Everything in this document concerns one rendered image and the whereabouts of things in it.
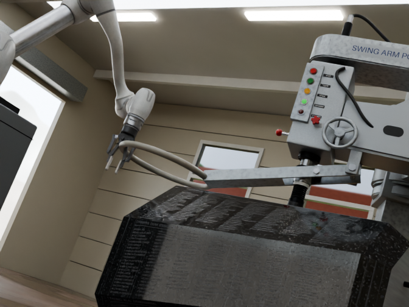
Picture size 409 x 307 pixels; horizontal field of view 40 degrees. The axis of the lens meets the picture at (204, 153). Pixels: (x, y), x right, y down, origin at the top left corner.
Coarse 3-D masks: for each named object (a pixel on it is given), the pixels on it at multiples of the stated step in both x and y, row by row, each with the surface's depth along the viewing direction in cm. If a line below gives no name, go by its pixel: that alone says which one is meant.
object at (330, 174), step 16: (208, 176) 254; (224, 176) 252; (240, 176) 250; (256, 176) 249; (272, 176) 247; (288, 176) 245; (304, 176) 243; (320, 176) 241; (336, 176) 240; (352, 176) 244
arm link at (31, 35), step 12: (72, 0) 268; (48, 12) 265; (60, 12) 265; (72, 12) 268; (84, 12) 270; (36, 24) 258; (48, 24) 261; (60, 24) 265; (72, 24) 275; (12, 36) 252; (24, 36) 254; (36, 36) 257; (48, 36) 263; (24, 48) 255
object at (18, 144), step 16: (0, 112) 214; (0, 128) 215; (16, 128) 221; (32, 128) 227; (0, 144) 216; (16, 144) 222; (0, 160) 217; (16, 160) 223; (0, 176) 218; (0, 192) 218; (0, 208) 219
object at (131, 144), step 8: (120, 144) 261; (128, 144) 253; (136, 144) 249; (144, 144) 248; (128, 152) 276; (152, 152) 246; (160, 152) 245; (168, 152) 245; (136, 160) 283; (176, 160) 245; (184, 160) 247; (152, 168) 288; (192, 168) 248; (168, 176) 289; (200, 176) 252; (184, 184) 286; (192, 184) 283; (200, 184) 279
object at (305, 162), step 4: (304, 160) 249; (308, 160) 248; (312, 160) 249; (300, 164) 248; (304, 164) 248; (308, 164) 248; (312, 164) 248; (296, 180) 246; (300, 180) 245; (304, 180) 245; (308, 180) 246; (312, 180) 252; (316, 180) 251; (320, 180) 251; (308, 184) 246
